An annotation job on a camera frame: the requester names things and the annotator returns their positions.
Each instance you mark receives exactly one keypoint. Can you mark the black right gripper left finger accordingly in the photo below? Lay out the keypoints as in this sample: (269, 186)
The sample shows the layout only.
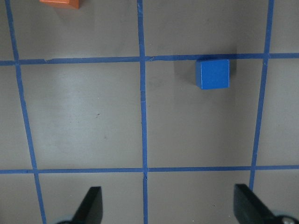
(90, 210)

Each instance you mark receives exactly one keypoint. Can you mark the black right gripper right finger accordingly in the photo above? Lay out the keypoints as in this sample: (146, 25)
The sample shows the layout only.
(249, 209)

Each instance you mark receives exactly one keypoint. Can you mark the blue wooden block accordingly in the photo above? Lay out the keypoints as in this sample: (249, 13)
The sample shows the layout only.
(212, 74)

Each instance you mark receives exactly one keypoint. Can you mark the orange wooden block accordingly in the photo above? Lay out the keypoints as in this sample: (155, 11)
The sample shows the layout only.
(67, 4)

